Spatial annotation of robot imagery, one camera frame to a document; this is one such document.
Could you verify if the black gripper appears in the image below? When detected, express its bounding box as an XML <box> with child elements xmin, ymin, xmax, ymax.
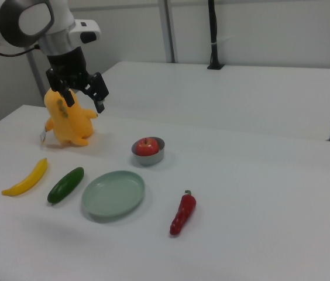
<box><xmin>46</xmin><ymin>46</ymin><xmax>109</xmax><ymax>115</ymax></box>

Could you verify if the red plastic apple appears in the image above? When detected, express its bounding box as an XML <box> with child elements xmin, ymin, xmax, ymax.
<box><xmin>136</xmin><ymin>137</ymin><xmax>159</xmax><ymax>156</ymax></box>

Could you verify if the black pole with base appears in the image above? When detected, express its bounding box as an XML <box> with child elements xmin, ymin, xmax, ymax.
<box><xmin>207</xmin><ymin>0</ymin><xmax>225</xmax><ymax>70</ymax></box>

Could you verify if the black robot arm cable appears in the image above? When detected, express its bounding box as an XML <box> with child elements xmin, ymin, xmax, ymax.
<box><xmin>0</xmin><ymin>34</ymin><xmax>42</xmax><ymax>57</ymax></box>

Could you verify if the yellow plush bird toy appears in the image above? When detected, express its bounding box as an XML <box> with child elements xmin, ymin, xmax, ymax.
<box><xmin>42</xmin><ymin>89</ymin><xmax>99</xmax><ymax>147</ymax></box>

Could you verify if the small grey metal bowl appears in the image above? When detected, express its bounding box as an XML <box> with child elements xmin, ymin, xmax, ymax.
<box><xmin>131</xmin><ymin>136</ymin><xmax>166</xmax><ymax>167</ymax></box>

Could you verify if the grey partition frame post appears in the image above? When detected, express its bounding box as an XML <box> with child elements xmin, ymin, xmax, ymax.
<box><xmin>156</xmin><ymin>0</ymin><xmax>180</xmax><ymax>64</ymax></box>

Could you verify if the white paper toy tag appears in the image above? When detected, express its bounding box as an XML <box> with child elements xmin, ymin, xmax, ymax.
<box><xmin>39</xmin><ymin>128</ymin><xmax>50</xmax><ymax>145</ymax></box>

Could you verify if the yellow plastic banana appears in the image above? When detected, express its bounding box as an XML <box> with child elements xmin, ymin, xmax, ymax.
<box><xmin>1</xmin><ymin>157</ymin><xmax>49</xmax><ymax>197</ymax></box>

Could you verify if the pale green plastic plate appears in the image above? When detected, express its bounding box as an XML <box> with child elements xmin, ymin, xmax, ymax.
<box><xmin>81</xmin><ymin>170</ymin><xmax>146</xmax><ymax>218</ymax></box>

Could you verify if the red plastic chili pepper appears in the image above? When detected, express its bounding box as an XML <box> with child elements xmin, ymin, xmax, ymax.
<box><xmin>169</xmin><ymin>190</ymin><xmax>197</xmax><ymax>237</ymax></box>

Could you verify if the green plastic cucumber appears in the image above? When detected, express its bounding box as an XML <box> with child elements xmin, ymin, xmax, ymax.
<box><xmin>47</xmin><ymin>166</ymin><xmax>85</xmax><ymax>204</ymax></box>

